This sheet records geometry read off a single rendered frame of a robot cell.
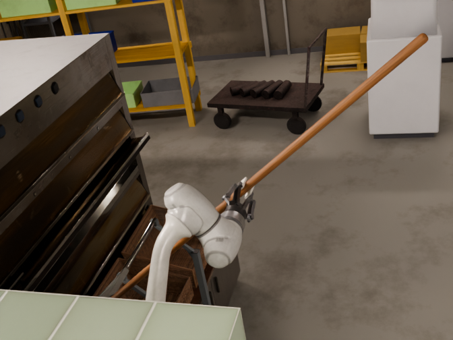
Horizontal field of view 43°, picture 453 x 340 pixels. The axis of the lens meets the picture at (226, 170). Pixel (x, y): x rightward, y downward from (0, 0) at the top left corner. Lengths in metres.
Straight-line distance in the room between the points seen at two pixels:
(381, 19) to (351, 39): 2.58
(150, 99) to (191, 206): 5.59
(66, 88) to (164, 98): 4.00
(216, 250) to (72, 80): 1.87
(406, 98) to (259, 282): 2.64
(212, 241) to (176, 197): 0.17
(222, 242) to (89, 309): 1.08
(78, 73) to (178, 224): 1.86
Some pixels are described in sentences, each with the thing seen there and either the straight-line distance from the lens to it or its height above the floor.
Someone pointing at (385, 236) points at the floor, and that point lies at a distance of 5.00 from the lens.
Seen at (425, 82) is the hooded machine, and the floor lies 0.65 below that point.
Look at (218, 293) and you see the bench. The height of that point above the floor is 0.33.
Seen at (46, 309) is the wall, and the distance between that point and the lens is 0.72.
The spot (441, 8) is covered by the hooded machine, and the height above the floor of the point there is 0.75.
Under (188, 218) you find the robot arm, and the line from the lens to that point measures 1.71.
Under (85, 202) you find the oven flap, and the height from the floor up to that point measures 1.40.
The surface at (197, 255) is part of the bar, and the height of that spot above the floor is 0.94.
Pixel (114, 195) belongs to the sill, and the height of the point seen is 1.18.
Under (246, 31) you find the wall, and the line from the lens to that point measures 9.22.
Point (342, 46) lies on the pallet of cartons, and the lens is 8.58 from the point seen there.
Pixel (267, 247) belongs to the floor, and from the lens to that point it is 4.95.
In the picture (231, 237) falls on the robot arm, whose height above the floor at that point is 1.99.
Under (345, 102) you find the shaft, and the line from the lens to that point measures 1.85.
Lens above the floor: 3.04
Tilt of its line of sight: 30 degrees down
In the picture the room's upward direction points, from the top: 10 degrees counter-clockwise
